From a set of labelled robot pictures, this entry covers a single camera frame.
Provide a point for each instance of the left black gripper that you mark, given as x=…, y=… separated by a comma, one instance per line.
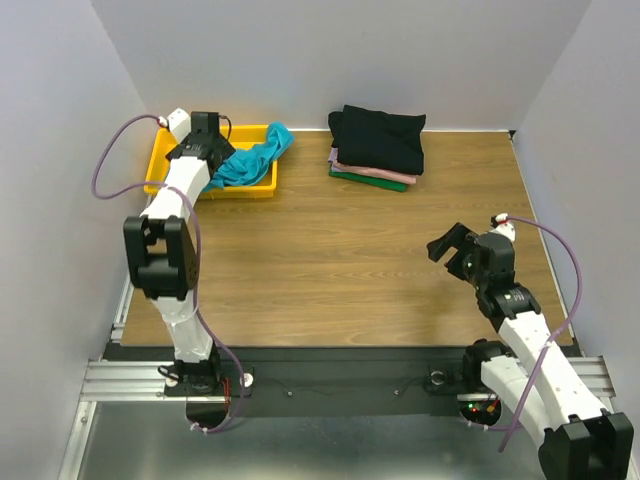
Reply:
x=226, y=148

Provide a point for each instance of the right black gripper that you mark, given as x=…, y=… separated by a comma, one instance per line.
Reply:
x=460, y=251

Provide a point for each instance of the teal t shirt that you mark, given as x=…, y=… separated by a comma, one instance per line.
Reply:
x=257, y=148

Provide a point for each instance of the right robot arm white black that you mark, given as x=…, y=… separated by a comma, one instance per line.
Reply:
x=576, y=435

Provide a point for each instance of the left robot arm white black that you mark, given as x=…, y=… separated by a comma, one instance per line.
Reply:
x=162, y=256

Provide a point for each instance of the folded pink t shirt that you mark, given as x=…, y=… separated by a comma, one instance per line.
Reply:
x=406, y=179

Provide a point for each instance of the folded green t shirt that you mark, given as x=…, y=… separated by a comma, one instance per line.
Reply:
x=372, y=181

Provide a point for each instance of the folded lavender t shirt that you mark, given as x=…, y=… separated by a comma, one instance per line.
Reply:
x=333, y=156

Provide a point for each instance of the folded black t shirt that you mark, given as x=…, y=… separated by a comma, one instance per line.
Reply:
x=376, y=139

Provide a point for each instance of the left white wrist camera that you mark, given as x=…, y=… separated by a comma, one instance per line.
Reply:
x=178, y=123

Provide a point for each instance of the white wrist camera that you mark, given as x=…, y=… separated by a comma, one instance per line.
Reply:
x=502, y=225
x=178, y=123

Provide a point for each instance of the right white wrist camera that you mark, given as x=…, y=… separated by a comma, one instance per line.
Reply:
x=502, y=225

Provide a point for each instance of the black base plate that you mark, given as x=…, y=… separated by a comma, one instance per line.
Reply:
x=322, y=381

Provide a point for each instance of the aluminium frame rail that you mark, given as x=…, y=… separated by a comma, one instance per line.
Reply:
x=106, y=381

